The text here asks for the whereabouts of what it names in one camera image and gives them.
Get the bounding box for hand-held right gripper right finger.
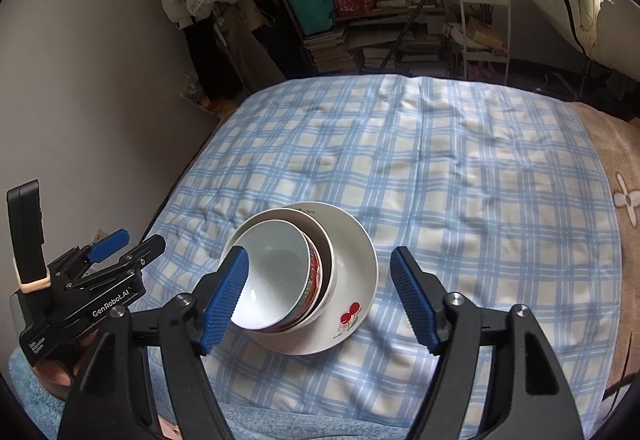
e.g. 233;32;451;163
390;246;586;440

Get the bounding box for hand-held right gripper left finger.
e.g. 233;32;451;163
57;246;250;440

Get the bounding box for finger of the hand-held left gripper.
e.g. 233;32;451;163
75;229;132;266
97;234;167;285

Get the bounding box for small white cherry print plate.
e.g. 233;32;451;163
250;203;379;356

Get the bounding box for white bowl with red label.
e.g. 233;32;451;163
231;207;334;335

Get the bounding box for person's left hand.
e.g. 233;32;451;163
36;330;98;402

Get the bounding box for blue fleece blanket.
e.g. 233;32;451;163
9;347;421;440

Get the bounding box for blue plaid cloth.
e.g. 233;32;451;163
127;74;623;438

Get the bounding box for plastic bag with clutter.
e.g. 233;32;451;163
180;70;222;122

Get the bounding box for black hanging garment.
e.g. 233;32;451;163
182;15;227;102

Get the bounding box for brown trousers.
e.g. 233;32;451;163
217;3;287;97

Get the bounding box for stack of books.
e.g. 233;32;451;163
302;28;352;74
360;33;444;72

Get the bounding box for brown floral blanket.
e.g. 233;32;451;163
570;101;640;421

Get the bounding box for white metal cart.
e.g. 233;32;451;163
457;0;514;86

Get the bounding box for teal paper bag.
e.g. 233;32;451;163
282;0;337;37

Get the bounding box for white cushion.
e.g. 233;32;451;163
595;0;640;72

